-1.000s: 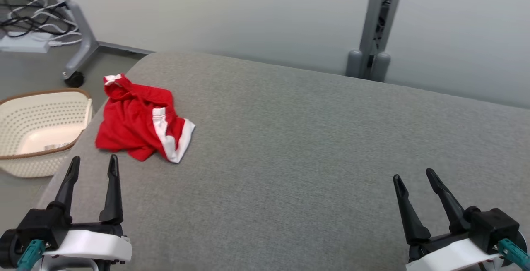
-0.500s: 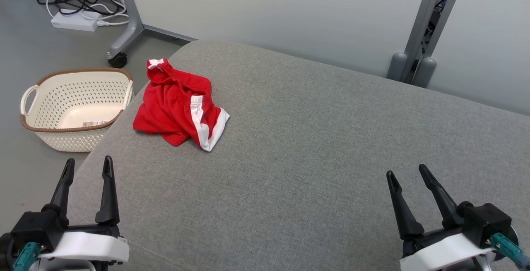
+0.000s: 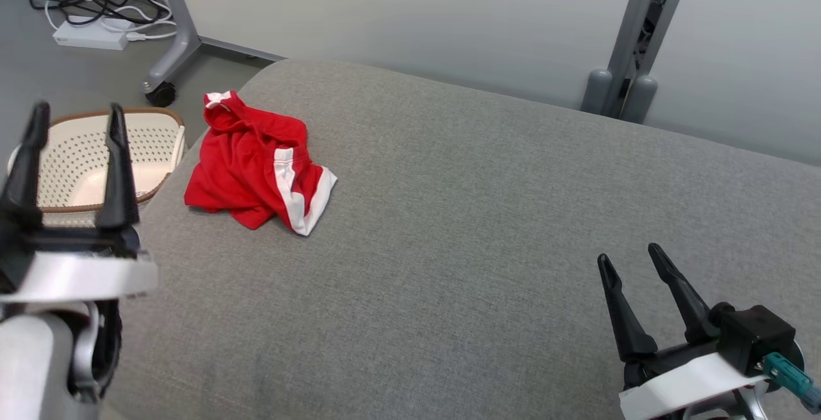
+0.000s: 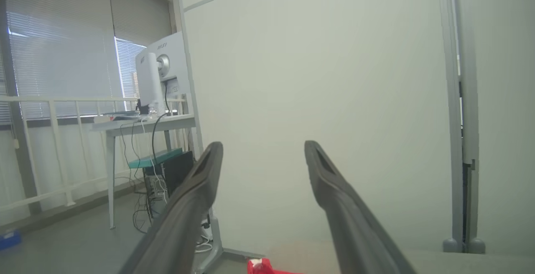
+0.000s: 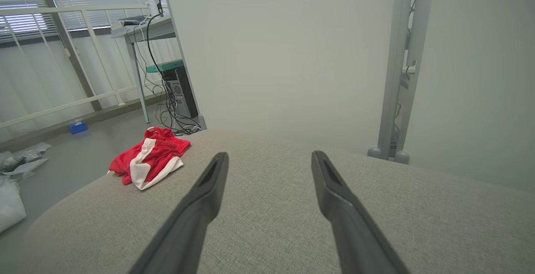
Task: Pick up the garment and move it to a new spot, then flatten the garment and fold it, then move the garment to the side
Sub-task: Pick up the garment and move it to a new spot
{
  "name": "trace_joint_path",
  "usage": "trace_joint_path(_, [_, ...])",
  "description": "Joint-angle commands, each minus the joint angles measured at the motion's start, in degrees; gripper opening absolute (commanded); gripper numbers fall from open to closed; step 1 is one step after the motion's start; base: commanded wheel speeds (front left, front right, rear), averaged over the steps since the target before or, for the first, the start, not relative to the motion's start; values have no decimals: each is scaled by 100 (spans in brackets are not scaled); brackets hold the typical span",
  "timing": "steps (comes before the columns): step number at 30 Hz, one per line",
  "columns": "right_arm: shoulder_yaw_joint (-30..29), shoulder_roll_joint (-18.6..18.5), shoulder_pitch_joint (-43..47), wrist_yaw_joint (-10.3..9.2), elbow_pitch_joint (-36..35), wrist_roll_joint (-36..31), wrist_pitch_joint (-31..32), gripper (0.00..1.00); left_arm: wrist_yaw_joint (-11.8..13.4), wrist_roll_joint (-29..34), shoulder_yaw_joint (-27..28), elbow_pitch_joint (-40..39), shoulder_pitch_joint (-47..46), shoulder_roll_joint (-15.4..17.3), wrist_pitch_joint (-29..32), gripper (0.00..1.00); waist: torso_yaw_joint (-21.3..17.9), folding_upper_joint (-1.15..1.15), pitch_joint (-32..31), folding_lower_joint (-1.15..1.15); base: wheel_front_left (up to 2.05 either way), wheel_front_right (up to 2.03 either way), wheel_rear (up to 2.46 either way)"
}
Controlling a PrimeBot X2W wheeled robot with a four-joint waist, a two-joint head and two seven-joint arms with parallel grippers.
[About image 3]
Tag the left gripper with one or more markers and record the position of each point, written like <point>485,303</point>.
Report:
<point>70,272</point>

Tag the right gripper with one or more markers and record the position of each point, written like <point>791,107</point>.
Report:
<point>673,385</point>

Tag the red and white shorts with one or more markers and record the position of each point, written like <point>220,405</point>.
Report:
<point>237,170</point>

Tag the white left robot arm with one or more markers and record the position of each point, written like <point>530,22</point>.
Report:
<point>32,369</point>

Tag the cream perforated laundry basket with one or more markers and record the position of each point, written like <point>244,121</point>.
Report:
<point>70,163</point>

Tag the black caster wheel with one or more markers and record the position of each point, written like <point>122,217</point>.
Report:
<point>160,95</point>

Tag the white power strip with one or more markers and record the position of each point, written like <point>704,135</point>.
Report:
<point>90,35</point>

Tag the grey rolling stand leg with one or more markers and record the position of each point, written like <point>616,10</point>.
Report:
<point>183,29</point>

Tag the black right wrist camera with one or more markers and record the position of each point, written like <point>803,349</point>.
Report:
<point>757,336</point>

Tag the teal right camera connector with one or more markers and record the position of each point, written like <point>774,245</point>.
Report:
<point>789,375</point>

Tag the grey cylindrical post foot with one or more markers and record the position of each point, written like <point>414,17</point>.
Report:
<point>596,93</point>
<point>638,102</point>

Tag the grey metal partition post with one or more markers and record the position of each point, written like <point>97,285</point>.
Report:
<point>632,22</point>

